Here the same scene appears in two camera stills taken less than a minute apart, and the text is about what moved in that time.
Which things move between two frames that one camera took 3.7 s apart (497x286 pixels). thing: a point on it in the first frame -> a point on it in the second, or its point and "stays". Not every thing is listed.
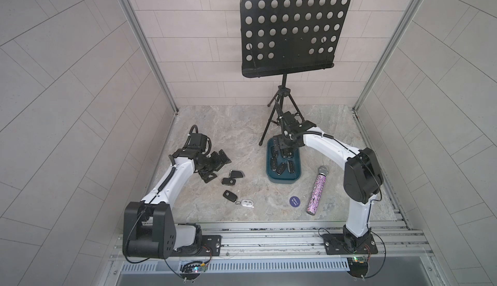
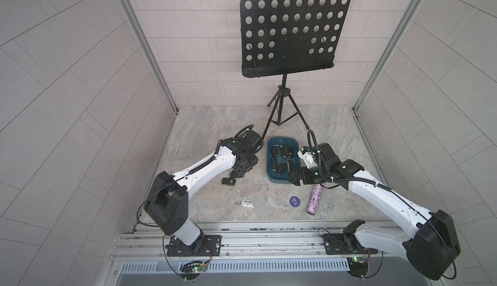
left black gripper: (206, 175) -> (241, 171)
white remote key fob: (245, 202) stays
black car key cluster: (281, 168) stays
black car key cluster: (274, 164) stays
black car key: (287, 153) stays
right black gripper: (281, 143) -> (297, 176)
